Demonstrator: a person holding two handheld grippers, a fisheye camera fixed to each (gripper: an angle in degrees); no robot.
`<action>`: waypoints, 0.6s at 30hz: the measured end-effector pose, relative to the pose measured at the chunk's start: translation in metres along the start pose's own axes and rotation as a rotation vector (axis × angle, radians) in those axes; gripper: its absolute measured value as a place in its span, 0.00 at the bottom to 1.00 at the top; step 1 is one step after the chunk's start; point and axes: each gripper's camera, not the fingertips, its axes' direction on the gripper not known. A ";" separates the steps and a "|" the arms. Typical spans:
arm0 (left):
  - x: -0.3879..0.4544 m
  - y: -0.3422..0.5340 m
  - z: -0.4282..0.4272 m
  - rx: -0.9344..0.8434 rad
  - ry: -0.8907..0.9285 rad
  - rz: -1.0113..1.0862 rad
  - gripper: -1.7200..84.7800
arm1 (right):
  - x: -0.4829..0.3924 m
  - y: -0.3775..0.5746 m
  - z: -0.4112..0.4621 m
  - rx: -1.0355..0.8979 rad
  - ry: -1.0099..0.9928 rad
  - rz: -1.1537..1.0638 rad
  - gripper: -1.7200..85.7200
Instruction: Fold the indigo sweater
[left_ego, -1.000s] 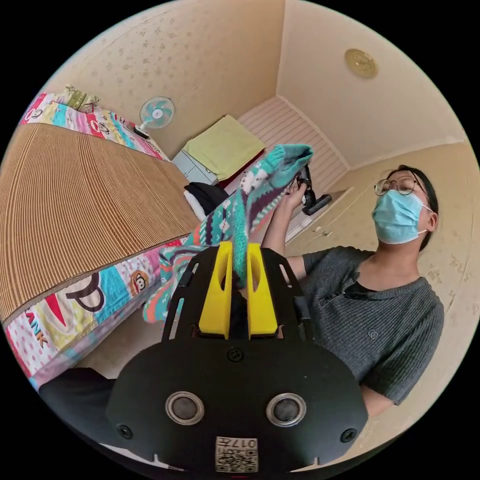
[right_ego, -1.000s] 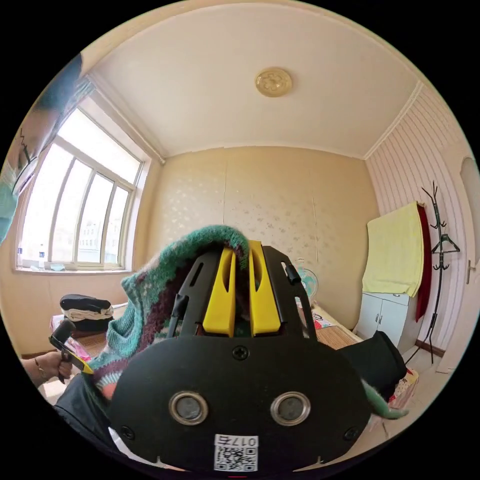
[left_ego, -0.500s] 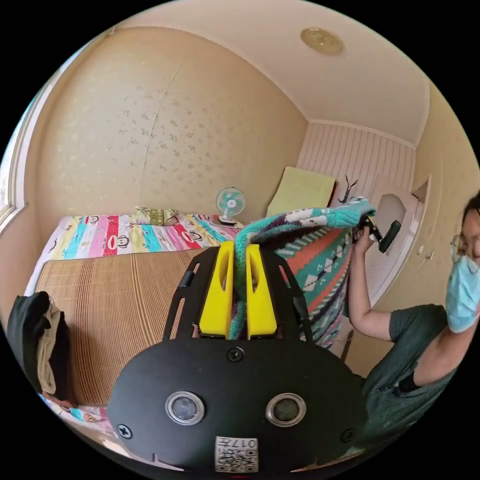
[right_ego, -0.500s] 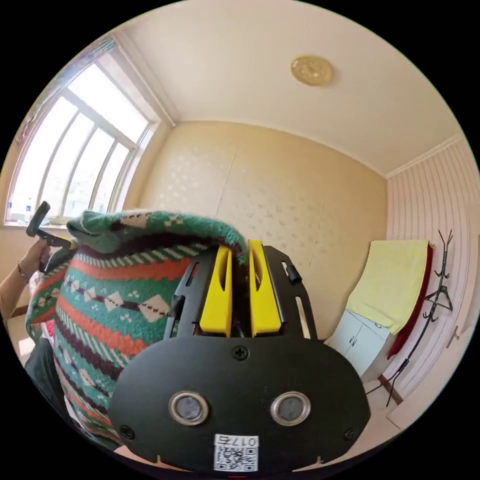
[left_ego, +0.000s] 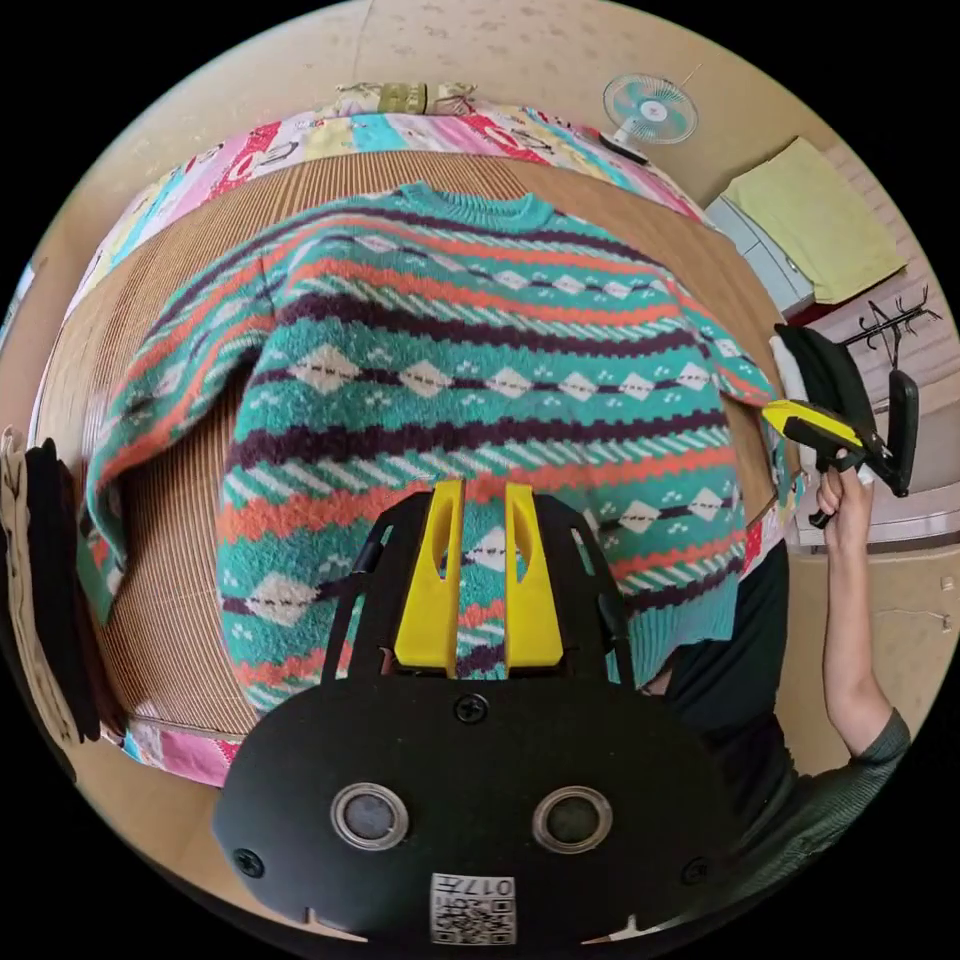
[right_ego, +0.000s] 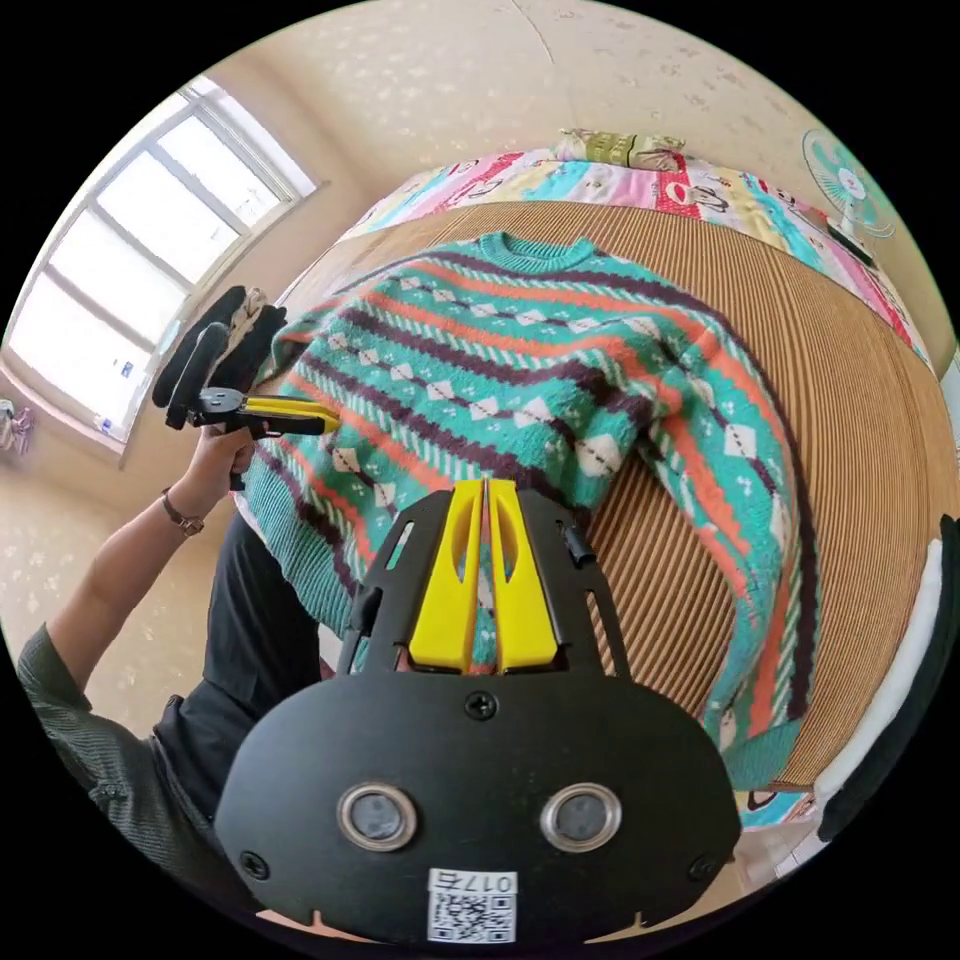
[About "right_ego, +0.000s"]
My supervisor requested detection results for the black and beige pile of clothes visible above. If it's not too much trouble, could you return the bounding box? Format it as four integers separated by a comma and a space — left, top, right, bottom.
213, 284, 290, 380

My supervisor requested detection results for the white framed window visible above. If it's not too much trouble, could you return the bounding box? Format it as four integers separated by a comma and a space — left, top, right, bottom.
0, 74, 325, 459

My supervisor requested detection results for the teal striped patterned sweater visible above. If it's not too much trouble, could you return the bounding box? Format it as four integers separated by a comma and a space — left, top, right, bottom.
238, 232, 823, 793

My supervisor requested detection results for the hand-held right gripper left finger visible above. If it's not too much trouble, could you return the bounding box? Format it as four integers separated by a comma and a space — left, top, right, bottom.
408, 479, 484, 673

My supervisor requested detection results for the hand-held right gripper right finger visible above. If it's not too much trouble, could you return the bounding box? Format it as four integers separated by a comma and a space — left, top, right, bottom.
487, 480, 570, 673

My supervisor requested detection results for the teal standing fan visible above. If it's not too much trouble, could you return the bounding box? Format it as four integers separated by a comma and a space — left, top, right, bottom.
800, 127, 898, 268

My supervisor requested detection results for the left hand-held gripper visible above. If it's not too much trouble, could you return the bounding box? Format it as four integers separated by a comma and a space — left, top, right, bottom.
166, 322, 343, 493

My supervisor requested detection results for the person's left forearm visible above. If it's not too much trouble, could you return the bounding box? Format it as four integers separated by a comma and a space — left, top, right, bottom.
46, 487, 208, 688

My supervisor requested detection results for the green and pink pillow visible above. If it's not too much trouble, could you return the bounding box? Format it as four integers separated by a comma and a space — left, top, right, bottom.
556, 127, 688, 168

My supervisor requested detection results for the person's left hand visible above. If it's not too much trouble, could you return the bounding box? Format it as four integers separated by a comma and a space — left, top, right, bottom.
167, 423, 258, 520

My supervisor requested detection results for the person's body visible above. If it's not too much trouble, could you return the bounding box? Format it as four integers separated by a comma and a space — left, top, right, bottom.
14, 509, 363, 925

